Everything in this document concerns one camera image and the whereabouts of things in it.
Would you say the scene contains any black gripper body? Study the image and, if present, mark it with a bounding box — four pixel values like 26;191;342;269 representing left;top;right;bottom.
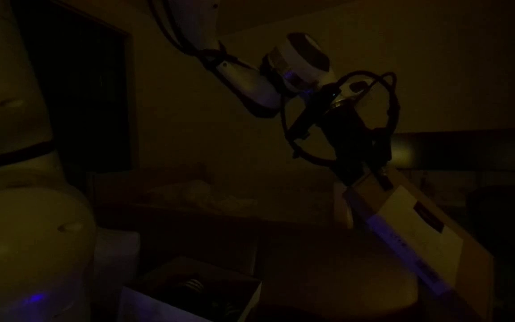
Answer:
321;98;394;178

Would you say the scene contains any open cardboard box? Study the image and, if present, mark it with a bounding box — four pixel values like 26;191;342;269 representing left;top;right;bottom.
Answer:
117;253;267;322

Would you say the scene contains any grey ribbed object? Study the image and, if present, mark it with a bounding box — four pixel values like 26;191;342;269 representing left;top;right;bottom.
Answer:
181;273;210;296

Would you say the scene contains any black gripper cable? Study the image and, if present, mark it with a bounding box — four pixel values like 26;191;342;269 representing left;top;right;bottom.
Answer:
280;67;403;169

